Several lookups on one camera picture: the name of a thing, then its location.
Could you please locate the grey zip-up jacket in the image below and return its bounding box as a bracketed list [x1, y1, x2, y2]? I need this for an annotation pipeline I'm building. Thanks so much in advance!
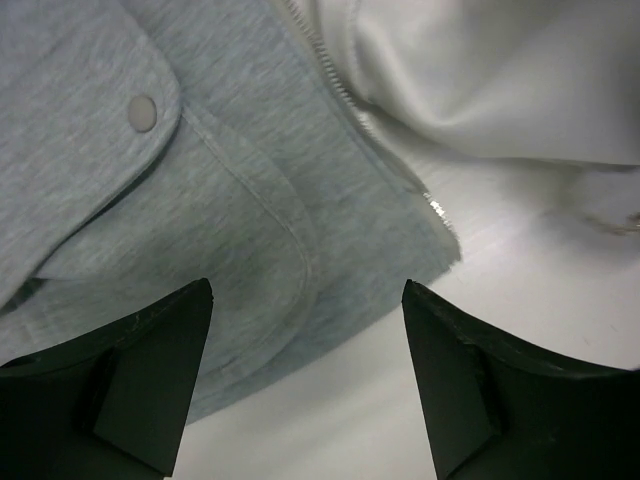
[1, 1, 639, 421]

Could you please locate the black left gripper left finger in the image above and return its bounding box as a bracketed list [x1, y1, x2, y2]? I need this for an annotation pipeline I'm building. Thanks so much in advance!
[1, 279, 213, 479]

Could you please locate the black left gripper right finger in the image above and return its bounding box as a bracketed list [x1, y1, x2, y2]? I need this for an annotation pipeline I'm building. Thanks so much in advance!
[402, 281, 639, 480]

